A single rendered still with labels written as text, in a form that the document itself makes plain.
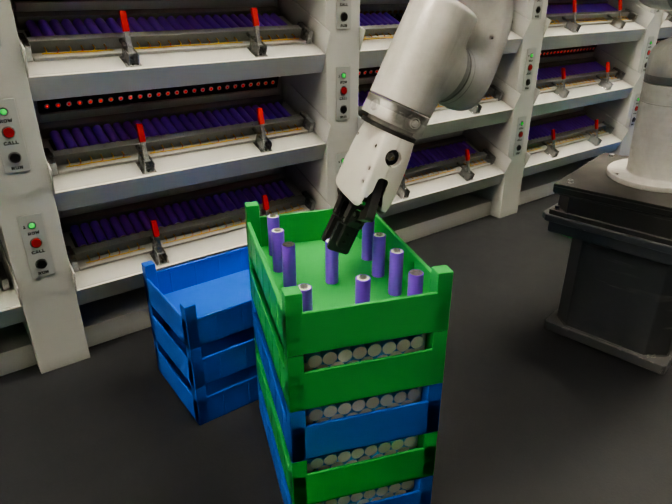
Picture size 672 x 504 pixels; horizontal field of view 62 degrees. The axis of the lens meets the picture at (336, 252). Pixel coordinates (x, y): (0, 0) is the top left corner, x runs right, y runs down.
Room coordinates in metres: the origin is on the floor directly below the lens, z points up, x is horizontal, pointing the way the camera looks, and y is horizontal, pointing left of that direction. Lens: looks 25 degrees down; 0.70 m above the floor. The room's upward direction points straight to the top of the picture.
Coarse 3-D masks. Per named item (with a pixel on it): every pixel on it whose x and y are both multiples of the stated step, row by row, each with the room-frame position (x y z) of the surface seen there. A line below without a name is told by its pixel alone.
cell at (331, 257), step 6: (330, 252) 0.69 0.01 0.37; (336, 252) 0.69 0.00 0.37; (330, 258) 0.69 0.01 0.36; (336, 258) 0.69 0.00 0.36; (330, 264) 0.69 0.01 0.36; (336, 264) 0.69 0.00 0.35; (330, 270) 0.69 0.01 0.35; (336, 270) 0.69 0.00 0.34; (330, 276) 0.69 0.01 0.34; (336, 276) 0.69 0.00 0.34; (330, 282) 0.69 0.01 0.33; (336, 282) 0.69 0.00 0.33
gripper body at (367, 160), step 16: (368, 128) 0.71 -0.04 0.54; (384, 128) 0.68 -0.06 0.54; (352, 144) 0.74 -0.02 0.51; (368, 144) 0.69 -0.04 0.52; (384, 144) 0.67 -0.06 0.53; (400, 144) 0.67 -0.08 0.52; (352, 160) 0.71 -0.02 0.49; (368, 160) 0.67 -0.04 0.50; (384, 160) 0.66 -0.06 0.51; (400, 160) 0.67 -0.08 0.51; (352, 176) 0.69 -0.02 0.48; (368, 176) 0.66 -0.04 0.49; (384, 176) 0.66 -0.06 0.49; (400, 176) 0.67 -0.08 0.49; (352, 192) 0.67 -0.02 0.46; (368, 192) 0.66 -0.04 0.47; (384, 192) 0.66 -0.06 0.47; (384, 208) 0.66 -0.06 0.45
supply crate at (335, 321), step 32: (256, 224) 0.79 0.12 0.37; (288, 224) 0.83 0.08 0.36; (320, 224) 0.84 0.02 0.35; (384, 224) 0.78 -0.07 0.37; (256, 256) 0.71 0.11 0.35; (320, 256) 0.78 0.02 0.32; (352, 256) 0.78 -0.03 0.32; (416, 256) 0.67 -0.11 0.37; (288, 288) 0.54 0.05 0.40; (320, 288) 0.68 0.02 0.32; (352, 288) 0.68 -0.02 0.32; (384, 288) 0.68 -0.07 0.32; (448, 288) 0.58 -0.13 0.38; (288, 320) 0.52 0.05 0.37; (320, 320) 0.53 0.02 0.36; (352, 320) 0.54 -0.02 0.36; (384, 320) 0.56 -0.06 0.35; (416, 320) 0.57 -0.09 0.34; (448, 320) 0.58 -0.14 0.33; (288, 352) 0.52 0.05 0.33
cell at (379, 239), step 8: (376, 232) 0.72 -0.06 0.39; (376, 240) 0.71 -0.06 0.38; (384, 240) 0.71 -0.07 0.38; (376, 248) 0.71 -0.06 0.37; (384, 248) 0.71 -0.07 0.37; (376, 256) 0.71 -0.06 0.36; (384, 256) 0.71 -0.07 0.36; (376, 264) 0.71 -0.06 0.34; (384, 264) 0.71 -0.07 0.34; (376, 272) 0.71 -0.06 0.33; (384, 272) 0.71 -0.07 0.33
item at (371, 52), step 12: (360, 0) 1.59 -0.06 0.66; (372, 0) 1.61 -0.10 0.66; (384, 0) 1.64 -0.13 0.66; (396, 0) 1.66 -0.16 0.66; (408, 0) 1.69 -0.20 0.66; (516, 12) 1.76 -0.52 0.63; (516, 24) 1.76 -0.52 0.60; (528, 24) 1.73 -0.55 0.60; (360, 36) 1.38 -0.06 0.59; (516, 36) 1.74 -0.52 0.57; (360, 48) 1.38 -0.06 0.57; (372, 48) 1.41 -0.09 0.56; (384, 48) 1.43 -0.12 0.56; (516, 48) 1.74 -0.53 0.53; (360, 60) 1.39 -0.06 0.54; (372, 60) 1.42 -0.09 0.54
